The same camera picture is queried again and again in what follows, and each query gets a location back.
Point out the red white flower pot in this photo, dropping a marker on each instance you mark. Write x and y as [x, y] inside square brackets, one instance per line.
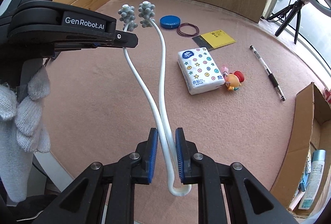
[327, 95]

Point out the orange cartoon figurine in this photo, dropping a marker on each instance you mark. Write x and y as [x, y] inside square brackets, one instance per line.
[232, 80]

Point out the cardboard box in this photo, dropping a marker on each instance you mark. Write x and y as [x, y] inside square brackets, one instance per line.
[310, 132]

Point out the pink small bottle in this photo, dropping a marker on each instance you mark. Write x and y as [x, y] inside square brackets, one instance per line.
[296, 200]

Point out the blue plastic clip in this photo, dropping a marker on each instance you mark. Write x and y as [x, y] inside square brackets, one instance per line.
[304, 180]

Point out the yellow black ruler card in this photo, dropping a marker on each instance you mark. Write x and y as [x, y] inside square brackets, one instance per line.
[213, 40]

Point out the black gel pen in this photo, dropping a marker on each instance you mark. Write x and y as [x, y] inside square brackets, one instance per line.
[270, 74]

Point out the white neck massager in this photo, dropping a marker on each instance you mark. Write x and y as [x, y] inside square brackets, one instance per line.
[146, 13]

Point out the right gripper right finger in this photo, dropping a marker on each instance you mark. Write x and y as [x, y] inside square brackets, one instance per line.
[226, 193]

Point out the black tripod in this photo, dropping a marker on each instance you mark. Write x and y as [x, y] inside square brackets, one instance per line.
[287, 14]

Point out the patterned lighter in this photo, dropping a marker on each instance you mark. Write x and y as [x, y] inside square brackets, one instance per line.
[308, 163]

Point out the blue round tin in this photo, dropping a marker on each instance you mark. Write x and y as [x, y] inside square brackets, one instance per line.
[170, 22]

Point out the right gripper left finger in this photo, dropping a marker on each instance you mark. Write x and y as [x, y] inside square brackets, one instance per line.
[105, 193]

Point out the patterned tissue pack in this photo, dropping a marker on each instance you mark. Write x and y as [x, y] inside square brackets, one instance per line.
[199, 70]

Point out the pink bed blanket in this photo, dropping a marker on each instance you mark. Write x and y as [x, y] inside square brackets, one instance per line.
[96, 110]

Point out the white aqua lotion bottle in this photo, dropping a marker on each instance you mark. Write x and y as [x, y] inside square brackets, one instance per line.
[314, 179]

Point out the white gloved hand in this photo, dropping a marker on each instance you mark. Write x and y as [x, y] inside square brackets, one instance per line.
[22, 133]

